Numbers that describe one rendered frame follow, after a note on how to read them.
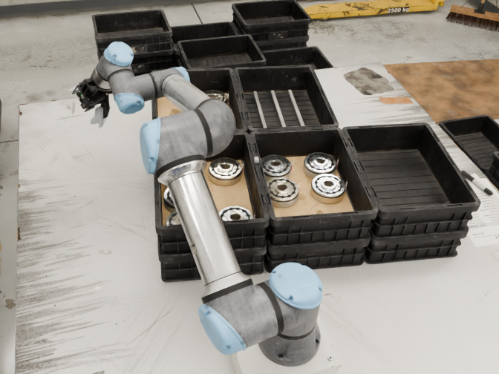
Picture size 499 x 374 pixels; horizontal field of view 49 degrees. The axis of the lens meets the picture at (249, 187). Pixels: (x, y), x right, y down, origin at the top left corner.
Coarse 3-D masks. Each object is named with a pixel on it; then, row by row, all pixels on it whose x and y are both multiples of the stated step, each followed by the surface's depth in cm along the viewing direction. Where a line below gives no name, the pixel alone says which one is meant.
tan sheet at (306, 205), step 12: (300, 168) 177; (300, 180) 172; (312, 180) 172; (300, 192) 168; (300, 204) 164; (312, 204) 164; (324, 204) 165; (336, 204) 165; (348, 204) 165; (276, 216) 160
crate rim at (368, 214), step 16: (304, 128) 176; (320, 128) 176; (336, 128) 177; (256, 144) 169; (352, 160) 165; (368, 192) 154; (272, 208) 148; (272, 224) 146; (288, 224) 146; (304, 224) 147
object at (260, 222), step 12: (240, 132) 173; (252, 156) 164; (252, 168) 160; (156, 180) 154; (156, 192) 151; (156, 204) 147; (264, 204) 149; (156, 216) 144; (264, 216) 146; (156, 228) 141; (168, 228) 141; (180, 228) 141; (228, 228) 144; (240, 228) 144; (252, 228) 145
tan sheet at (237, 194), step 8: (240, 160) 178; (208, 168) 175; (208, 176) 172; (208, 184) 169; (240, 184) 170; (216, 192) 166; (224, 192) 167; (232, 192) 167; (240, 192) 167; (216, 200) 164; (224, 200) 164; (232, 200) 164; (240, 200) 164; (248, 200) 164; (224, 208) 162; (248, 208) 162
